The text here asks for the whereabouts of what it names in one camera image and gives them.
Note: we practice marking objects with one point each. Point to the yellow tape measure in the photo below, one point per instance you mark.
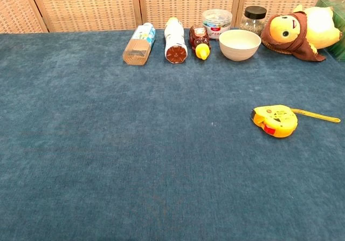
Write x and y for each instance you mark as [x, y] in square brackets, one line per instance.
[277, 122]

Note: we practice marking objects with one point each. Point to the blue table cloth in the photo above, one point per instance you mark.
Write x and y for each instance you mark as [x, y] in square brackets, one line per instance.
[107, 144]

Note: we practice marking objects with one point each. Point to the clear bottle with blue label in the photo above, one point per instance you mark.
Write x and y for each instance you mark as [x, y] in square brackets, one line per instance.
[137, 47]

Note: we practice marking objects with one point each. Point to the white brown-capped bottle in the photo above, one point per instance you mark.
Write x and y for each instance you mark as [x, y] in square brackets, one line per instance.
[175, 36]

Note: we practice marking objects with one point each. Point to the syrup bottle with yellow cap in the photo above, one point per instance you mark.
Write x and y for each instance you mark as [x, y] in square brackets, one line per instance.
[199, 40]

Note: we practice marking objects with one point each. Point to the white bowl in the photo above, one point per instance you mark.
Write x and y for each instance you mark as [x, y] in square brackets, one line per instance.
[240, 49]

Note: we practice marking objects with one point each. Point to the clear plastic tub of clips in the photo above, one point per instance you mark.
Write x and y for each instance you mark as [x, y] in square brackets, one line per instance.
[217, 22]

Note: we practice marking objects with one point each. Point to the glass jar with black lid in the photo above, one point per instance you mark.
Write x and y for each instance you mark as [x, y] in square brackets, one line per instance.
[253, 13]

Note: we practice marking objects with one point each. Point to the yellow plush toy brown hood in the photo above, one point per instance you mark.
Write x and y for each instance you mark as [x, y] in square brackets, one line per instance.
[318, 28]

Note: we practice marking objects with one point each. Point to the green tissue pack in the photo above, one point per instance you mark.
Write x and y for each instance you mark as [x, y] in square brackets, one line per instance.
[339, 9]

